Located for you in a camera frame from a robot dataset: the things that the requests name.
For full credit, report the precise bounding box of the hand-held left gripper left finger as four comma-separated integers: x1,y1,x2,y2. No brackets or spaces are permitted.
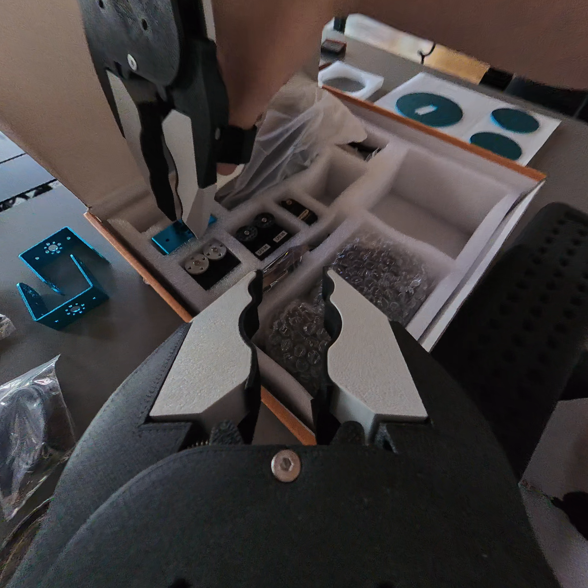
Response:
149,270,264,444

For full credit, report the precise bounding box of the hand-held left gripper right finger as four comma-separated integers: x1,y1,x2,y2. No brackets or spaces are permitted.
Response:
311,268,430,444

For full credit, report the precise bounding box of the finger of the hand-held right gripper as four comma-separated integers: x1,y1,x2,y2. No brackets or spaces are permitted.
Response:
163,110,217,240
107,69,179,222

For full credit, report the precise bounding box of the teal metal bracket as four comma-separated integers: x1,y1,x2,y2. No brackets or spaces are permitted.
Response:
17,226,111,330
151,214,217,256

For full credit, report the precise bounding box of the orange cardboard kit box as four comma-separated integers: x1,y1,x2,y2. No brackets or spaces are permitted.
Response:
0,0,547,444

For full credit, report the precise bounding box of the white foam block round cutout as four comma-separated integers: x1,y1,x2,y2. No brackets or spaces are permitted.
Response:
318,61,385,100

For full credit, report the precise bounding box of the blue disc with few holes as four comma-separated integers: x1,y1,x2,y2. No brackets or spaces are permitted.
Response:
395,92,465,128

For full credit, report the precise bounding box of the small blue plain disc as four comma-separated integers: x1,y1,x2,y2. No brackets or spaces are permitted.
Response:
469,131,524,161

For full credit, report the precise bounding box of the blue disc with many holes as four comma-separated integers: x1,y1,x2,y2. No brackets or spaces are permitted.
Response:
490,107,540,134

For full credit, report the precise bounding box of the person's right hand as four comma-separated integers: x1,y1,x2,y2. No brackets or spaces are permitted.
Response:
216,31,296,178

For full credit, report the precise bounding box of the bubble wrap bag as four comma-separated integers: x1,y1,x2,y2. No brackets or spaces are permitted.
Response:
266,232,435,396

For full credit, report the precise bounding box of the servo with black horn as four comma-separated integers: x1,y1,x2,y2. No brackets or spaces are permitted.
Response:
234,225,272,254
253,212,289,244

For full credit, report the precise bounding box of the servo with silver horn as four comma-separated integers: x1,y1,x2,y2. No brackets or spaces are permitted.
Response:
202,242,242,276
180,255,226,291

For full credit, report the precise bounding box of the crumpled clear plastic bag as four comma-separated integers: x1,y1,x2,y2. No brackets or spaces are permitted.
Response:
215,76,369,208

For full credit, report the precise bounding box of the shiny foil packet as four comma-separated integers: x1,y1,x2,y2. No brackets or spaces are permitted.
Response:
262,248,306,290

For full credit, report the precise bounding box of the black perforated armrest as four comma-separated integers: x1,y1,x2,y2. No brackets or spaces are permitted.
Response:
432,202,588,478

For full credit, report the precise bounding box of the white foam sheet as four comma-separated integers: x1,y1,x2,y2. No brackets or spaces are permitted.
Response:
373,71,562,167

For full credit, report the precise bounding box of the black lanyard strap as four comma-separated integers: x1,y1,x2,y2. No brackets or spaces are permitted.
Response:
553,492,588,526

